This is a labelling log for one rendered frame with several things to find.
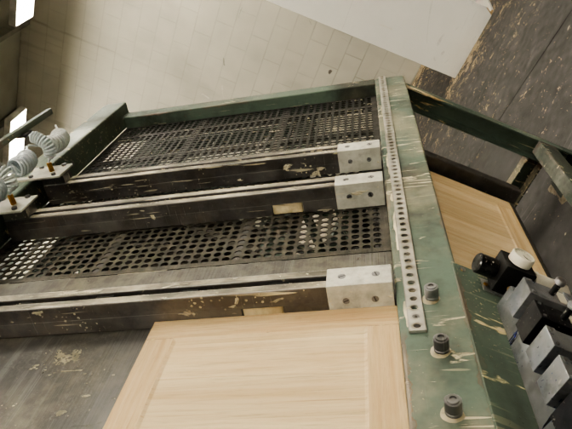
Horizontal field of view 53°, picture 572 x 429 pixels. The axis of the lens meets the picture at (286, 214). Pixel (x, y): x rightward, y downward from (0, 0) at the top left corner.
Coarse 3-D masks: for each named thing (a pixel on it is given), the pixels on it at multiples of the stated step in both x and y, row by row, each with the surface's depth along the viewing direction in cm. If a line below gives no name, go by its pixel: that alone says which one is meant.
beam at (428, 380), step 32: (384, 128) 187; (416, 128) 182; (384, 160) 164; (416, 160) 160; (416, 192) 142; (416, 224) 129; (416, 256) 117; (448, 256) 115; (448, 288) 106; (448, 320) 98; (416, 352) 92; (416, 384) 86; (448, 384) 85; (480, 384) 84; (416, 416) 81; (480, 416) 79
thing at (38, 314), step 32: (128, 288) 121; (160, 288) 119; (192, 288) 117; (224, 288) 117; (256, 288) 113; (288, 288) 111; (320, 288) 109; (352, 288) 108; (384, 288) 108; (0, 320) 122; (32, 320) 121; (64, 320) 120; (96, 320) 119; (128, 320) 118; (160, 320) 117
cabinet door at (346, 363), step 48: (192, 336) 111; (240, 336) 109; (288, 336) 107; (336, 336) 104; (384, 336) 102; (144, 384) 101; (192, 384) 100; (240, 384) 98; (288, 384) 96; (336, 384) 94; (384, 384) 92
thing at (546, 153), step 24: (432, 96) 237; (456, 120) 245; (480, 120) 244; (504, 144) 246; (528, 144) 247; (552, 144) 243; (432, 168) 232; (456, 168) 231; (528, 168) 252; (552, 168) 221; (504, 192) 234
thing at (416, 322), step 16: (384, 80) 235; (384, 96) 216; (384, 112) 199; (400, 176) 151; (400, 192) 142; (400, 208) 136; (400, 224) 129; (400, 240) 123; (400, 256) 117; (416, 272) 111; (416, 288) 107; (416, 304) 102; (416, 320) 99
